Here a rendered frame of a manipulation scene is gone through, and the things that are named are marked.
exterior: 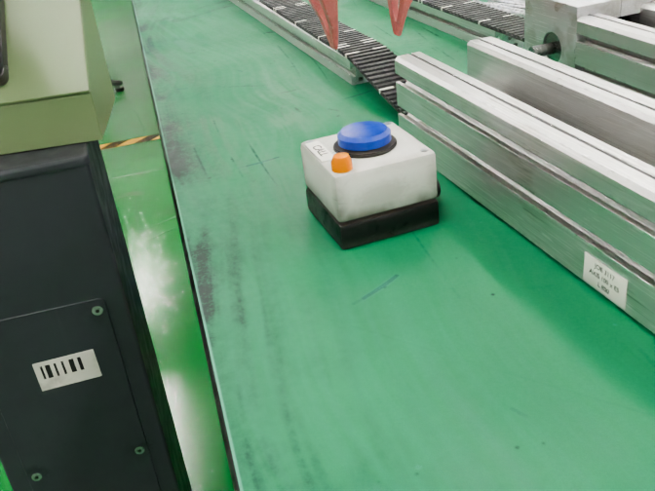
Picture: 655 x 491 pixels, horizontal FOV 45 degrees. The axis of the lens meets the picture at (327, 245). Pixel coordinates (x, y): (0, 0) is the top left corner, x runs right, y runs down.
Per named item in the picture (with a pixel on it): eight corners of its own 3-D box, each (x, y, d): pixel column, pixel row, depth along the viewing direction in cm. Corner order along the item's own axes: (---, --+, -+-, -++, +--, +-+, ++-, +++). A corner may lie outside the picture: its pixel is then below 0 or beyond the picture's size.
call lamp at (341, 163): (328, 168, 56) (327, 152, 55) (348, 163, 56) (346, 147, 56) (335, 174, 54) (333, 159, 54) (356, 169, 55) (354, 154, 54)
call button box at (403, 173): (307, 209, 64) (297, 137, 61) (414, 181, 66) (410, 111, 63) (342, 251, 57) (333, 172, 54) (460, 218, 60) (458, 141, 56)
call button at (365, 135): (331, 150, 60) (328, 126, 59) (379, 138, 61) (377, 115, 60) (351, 169, 57) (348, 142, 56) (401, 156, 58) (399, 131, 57)
